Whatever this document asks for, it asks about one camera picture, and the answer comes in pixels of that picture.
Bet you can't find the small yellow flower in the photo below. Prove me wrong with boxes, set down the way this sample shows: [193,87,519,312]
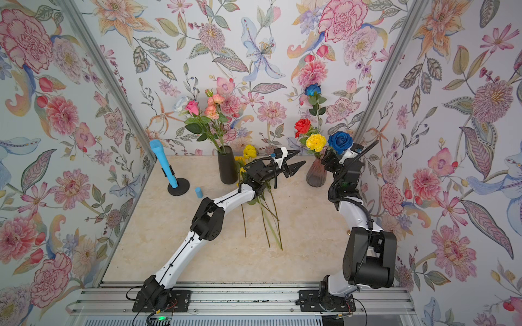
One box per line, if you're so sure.
[305,134,328,153]

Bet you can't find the large blue rose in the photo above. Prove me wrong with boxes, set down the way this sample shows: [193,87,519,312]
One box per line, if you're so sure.
[328,131,353,155]

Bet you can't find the orange yellow sunflower vase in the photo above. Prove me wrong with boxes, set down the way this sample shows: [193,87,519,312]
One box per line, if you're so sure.
[235,156,247,237]

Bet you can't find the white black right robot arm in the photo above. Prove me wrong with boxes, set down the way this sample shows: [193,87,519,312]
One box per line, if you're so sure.
[319,150,397,300]

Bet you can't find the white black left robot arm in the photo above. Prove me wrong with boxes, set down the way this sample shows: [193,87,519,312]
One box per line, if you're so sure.
[134,147,305,311]

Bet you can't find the brown glass vase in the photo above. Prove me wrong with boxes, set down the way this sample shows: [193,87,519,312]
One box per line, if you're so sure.
[306,158,327,187]

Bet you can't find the black cylindrical vase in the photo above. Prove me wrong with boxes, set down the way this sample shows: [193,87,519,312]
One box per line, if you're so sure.
[217,145,238,185]

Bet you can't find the peach pink flowers cluster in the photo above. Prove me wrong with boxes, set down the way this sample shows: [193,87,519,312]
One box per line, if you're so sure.
[205,94,225,120]

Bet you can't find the red rose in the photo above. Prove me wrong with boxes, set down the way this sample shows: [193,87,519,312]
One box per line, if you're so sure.
[294,119,311,139]

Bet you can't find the small blue cylinder cap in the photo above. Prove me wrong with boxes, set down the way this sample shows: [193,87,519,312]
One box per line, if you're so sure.
[195,187,203,198]

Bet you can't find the small tall blue rose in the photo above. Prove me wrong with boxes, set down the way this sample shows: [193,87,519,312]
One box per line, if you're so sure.
[305,84,322,97]

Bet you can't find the black microphone stand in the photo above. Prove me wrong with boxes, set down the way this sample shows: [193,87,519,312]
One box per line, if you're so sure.
[167,166,190,196]

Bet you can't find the pink rose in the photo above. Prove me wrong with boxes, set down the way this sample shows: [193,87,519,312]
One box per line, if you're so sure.
[186,101,199,116]

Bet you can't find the blue toy microphone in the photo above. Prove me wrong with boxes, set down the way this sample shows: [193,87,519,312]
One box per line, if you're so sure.
[150,139,178,189]

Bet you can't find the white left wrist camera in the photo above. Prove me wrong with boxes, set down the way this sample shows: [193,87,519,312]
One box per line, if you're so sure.
[271,147,288,168]

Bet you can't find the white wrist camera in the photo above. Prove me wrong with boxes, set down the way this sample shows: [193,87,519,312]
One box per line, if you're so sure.
[339,143,364,164]
[271,147,288,168]

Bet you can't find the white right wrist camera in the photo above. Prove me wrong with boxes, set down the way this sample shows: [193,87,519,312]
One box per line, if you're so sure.
[339,143,364,164]

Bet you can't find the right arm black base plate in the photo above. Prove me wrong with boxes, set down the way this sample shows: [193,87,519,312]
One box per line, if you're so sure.
[295,290,357,313]

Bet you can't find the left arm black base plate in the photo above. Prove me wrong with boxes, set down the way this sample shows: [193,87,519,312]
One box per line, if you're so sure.
[132,289,192,313]

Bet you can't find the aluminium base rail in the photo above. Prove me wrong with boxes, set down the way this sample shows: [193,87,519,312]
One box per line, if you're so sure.
[66,282,420,325]

